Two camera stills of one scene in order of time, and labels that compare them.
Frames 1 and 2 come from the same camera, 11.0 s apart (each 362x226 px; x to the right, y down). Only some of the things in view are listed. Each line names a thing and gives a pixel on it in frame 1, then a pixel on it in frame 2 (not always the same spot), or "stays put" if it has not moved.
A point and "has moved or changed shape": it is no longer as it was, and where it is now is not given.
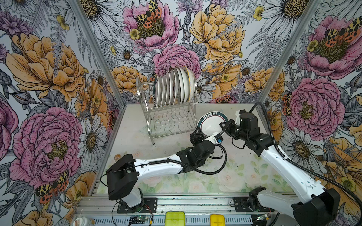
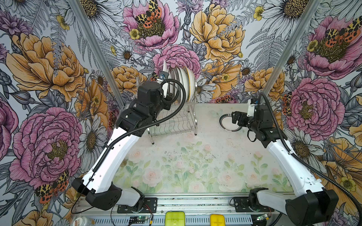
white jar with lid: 81,221 stays put
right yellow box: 217,220 stays put
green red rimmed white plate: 209,124 has moved or changed shape
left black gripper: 195,136 to 168,99
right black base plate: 241,205 stays put
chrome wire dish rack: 161,121 stays put
